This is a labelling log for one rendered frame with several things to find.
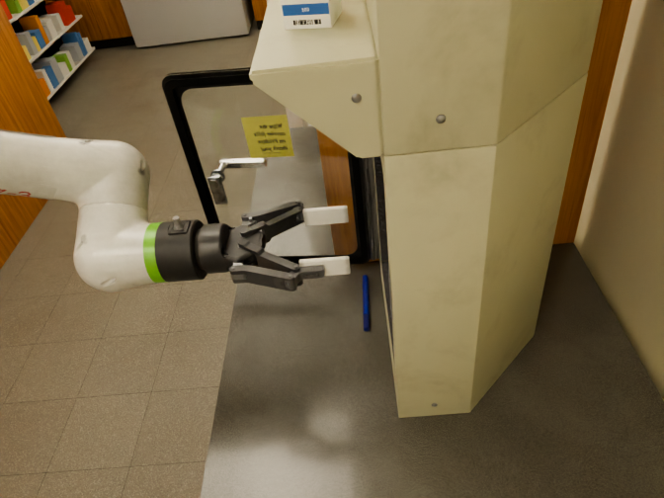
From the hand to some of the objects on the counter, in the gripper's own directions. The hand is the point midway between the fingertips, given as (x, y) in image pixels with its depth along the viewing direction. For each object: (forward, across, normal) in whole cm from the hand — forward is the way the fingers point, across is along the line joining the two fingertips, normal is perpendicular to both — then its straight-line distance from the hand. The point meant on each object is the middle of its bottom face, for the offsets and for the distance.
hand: (337, 238), depth 79 cm
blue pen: (+3, +10, +25) cm, 27 cm away
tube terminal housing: (+20, +1, +24) cm, 31 cm away
